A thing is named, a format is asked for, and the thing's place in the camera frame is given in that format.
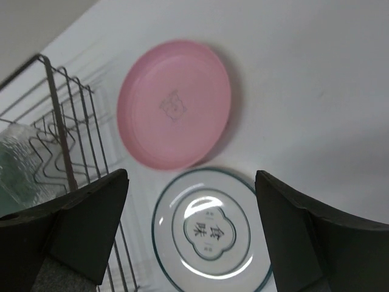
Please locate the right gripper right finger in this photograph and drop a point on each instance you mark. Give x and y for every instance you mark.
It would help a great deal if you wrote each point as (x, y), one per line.
(316, 247)

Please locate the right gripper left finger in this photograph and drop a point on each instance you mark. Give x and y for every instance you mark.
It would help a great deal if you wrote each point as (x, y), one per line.
(63, 244)

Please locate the clear glass plate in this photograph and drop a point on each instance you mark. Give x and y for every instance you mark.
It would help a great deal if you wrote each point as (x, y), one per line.
(32, 166)

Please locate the white plate dark rim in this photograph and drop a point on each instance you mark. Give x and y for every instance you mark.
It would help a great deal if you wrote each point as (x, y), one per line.
(207, 233)

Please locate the blue floral green plate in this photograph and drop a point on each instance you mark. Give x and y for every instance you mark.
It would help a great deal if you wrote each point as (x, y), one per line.
(8, 204)

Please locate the pink plastic plate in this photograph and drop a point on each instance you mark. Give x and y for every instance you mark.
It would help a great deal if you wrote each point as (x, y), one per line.
(174, 105)

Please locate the dark wire dish rack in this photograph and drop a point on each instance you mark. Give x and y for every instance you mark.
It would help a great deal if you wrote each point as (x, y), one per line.
(45, 97)

